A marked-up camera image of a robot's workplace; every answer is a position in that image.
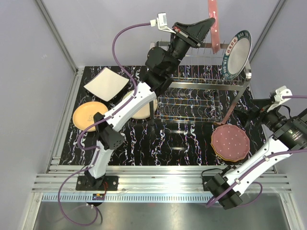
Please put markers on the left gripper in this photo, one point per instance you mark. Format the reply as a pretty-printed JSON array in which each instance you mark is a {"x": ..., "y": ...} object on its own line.
[{"x": 193, "y": 34}]

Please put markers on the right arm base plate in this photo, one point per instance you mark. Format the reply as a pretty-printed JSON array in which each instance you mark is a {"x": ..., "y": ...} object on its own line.
[{"x": 208, "y": 182}]

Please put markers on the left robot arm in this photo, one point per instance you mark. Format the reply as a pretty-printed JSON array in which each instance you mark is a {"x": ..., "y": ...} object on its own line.
[{"x": 161, "y": 66}]

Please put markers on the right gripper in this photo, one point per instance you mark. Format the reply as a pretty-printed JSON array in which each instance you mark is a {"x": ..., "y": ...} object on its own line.
[{"x": 261, "y": 113}]

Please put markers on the grey green-rimmed plate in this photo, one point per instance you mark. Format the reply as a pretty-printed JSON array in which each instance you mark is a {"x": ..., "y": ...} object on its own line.
[{"x": 236, "y": 54}]

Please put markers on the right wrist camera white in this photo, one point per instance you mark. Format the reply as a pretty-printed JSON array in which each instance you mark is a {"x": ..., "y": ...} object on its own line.
[{"x": 277, "y": 97}]

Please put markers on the stainless steel dish rack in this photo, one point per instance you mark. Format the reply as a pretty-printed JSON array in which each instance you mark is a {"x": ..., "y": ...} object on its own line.
[{"x": 199, "y": 92}]

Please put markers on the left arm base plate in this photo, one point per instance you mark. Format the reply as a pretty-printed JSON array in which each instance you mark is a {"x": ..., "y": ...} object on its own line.
[{"x": 106, "y": 183}]

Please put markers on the yellow dotted plate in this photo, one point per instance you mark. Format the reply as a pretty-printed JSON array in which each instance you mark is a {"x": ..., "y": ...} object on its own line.
[{"x": 221, "y": 152}]

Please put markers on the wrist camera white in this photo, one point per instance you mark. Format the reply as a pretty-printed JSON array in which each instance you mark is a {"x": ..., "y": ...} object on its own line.
[
  {"x": 277, "y": 97},
  {"x": 161, "y": 23}
]

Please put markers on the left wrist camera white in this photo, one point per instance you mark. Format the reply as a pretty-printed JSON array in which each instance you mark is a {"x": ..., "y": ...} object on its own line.
[{"x": 161, "y": 23}]

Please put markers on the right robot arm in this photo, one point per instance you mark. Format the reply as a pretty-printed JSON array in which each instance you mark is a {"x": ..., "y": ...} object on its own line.
[{"x": 289, "y": 137}]

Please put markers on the cream bordered plate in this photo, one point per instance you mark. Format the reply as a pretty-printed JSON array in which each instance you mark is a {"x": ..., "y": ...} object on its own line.
[{"x": 144, "y": 112}]

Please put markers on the pink dotted plate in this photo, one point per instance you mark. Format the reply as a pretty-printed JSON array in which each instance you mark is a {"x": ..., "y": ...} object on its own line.
[
  {"x": 215, "y": 37},
  {"x": 233, "y": 139}
]

